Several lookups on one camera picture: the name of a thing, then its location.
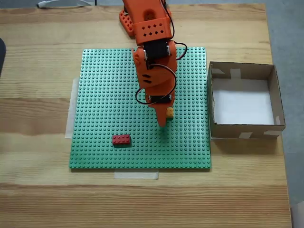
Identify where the red lego block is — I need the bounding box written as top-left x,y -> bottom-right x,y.
112,134 -> 132,146

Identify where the green lego baseplate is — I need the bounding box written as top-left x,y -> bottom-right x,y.
68,47 -> 212,171

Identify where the open cardboard box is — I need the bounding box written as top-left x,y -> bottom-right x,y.
208,61 -> 286,141

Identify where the white paper sheet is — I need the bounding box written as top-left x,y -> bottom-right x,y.
212,79 -> 275,125

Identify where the wide translucent tape strip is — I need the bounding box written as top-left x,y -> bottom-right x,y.
65,77 -> 80,140

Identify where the black flat object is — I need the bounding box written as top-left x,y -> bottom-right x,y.
0,38 -> 7,78

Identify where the white cable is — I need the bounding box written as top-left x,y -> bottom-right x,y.
37,0 -> 90,8

